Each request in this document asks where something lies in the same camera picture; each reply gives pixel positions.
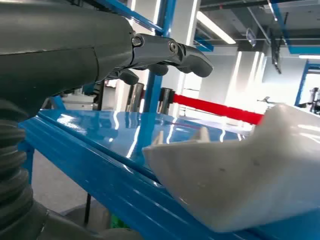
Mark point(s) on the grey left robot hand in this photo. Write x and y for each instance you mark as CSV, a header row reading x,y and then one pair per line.
x,y
50,43

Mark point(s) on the blue metal shelf rack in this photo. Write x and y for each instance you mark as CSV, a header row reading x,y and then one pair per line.
x,y
301,82
100,142

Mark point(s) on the red barrier belt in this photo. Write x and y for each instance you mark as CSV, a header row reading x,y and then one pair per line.
x,y
217,108

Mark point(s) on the long ceiling light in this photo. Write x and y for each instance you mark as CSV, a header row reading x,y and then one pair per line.
x,y
215,28

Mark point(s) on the chrome stanchion post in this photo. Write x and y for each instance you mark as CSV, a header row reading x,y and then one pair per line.
x,y
135,97
164,101

